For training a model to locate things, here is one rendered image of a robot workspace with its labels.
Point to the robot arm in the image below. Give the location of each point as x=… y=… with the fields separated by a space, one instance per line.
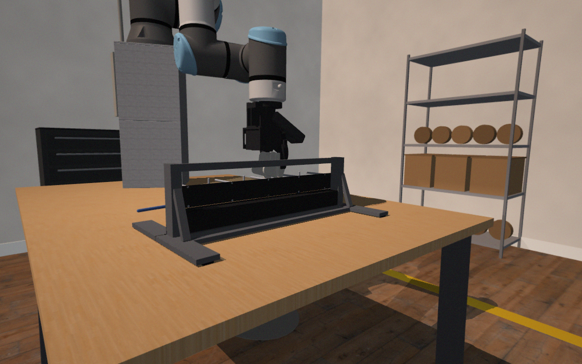
x=261 y=62

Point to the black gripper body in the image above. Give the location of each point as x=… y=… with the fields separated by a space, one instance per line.
x=261 y=132

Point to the grey metal rack with black port panel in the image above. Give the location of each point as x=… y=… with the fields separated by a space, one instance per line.
x=194 y=211

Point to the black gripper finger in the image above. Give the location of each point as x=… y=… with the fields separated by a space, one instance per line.
x=282 y=154
x=264 y=155

